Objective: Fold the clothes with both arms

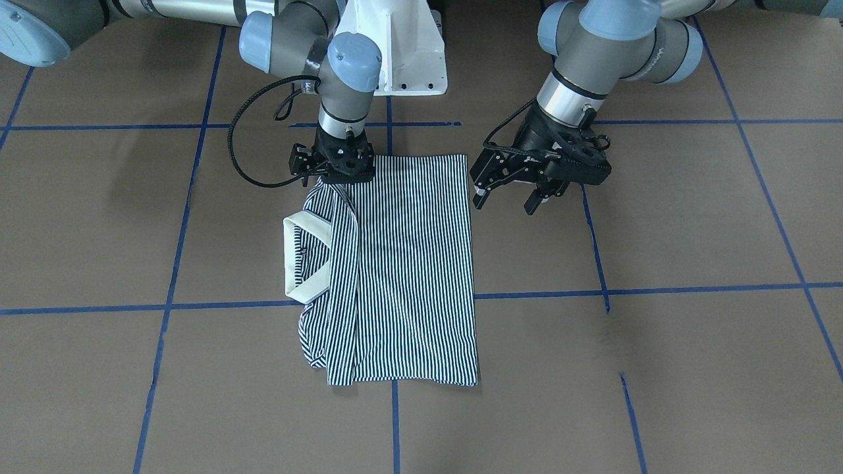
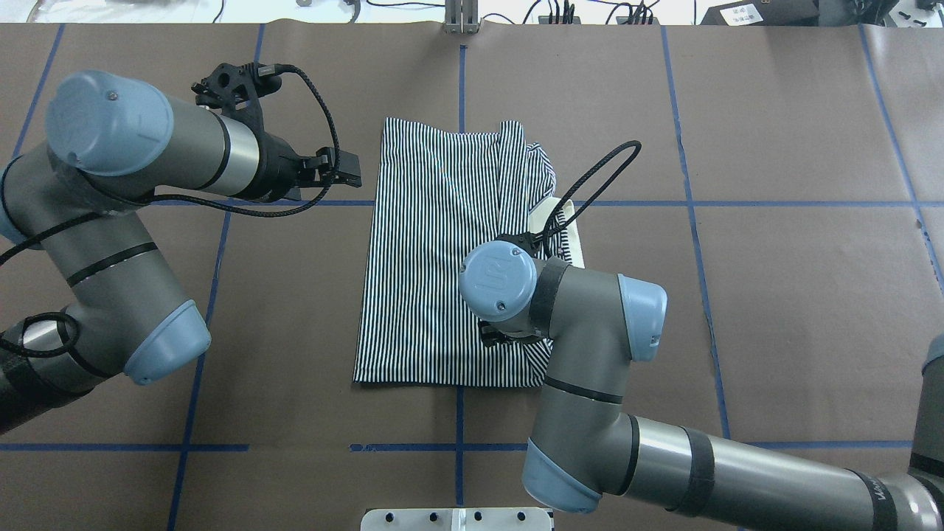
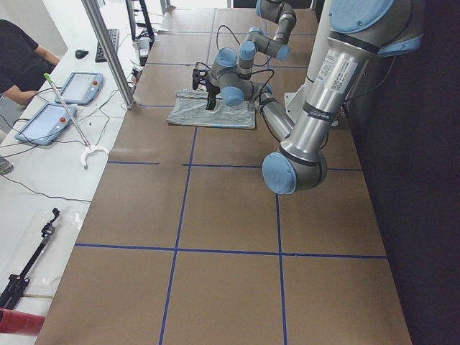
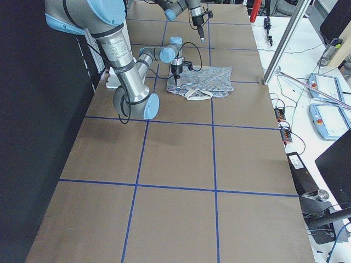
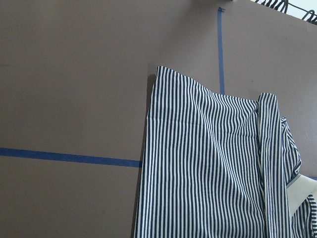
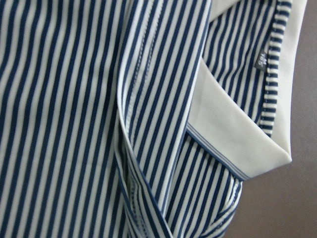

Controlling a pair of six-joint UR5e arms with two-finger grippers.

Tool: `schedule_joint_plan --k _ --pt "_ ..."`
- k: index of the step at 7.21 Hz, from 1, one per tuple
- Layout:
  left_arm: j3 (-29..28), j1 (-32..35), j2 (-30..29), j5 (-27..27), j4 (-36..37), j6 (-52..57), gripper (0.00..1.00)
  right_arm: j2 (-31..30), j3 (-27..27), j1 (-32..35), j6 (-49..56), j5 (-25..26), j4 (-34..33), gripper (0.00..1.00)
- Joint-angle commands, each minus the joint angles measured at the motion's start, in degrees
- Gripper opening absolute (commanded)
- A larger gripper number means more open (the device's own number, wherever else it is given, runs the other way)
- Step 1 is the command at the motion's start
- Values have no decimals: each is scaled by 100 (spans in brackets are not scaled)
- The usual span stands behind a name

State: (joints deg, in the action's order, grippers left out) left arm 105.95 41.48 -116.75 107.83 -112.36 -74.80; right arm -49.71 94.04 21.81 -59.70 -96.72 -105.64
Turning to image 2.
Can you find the navy white striped polo shirt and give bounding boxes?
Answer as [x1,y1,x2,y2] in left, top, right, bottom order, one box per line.
[352,117,558,389]

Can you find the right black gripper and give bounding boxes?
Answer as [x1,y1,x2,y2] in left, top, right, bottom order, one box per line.
[478,322,550,347]

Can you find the black box with label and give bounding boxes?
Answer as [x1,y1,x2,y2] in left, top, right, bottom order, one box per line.
[698,1,820,27]

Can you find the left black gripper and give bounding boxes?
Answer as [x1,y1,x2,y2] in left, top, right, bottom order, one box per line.
[257,136,363,203]

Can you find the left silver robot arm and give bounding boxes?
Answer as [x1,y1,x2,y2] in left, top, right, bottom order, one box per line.
[2,63,363,433]

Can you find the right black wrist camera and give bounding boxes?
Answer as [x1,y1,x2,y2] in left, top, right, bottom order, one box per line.
[495,232,547,261]

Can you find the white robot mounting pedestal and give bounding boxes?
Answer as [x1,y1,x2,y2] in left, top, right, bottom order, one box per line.
[360,507,555,530]

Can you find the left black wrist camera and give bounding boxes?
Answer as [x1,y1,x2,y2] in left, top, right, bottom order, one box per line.
[191,63,282,125]

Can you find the black camera cable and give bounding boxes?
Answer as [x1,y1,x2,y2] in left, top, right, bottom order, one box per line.
[0,63,344,362]
[535,140,642,248]

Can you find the aluminium frame post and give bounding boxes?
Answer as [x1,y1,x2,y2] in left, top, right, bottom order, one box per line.
[444,0,481,35]

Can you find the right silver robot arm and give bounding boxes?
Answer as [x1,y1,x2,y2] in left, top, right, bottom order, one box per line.
[458,240,942,530]

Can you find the right black camera cable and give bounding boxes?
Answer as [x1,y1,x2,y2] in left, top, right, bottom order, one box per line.
[535,140,642,248]

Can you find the left black camera cable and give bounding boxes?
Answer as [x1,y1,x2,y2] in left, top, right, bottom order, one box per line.
[0,63,344,362]

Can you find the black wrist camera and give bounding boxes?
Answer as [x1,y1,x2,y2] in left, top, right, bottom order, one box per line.
[191,63,282,125]
[495,232,547,261]

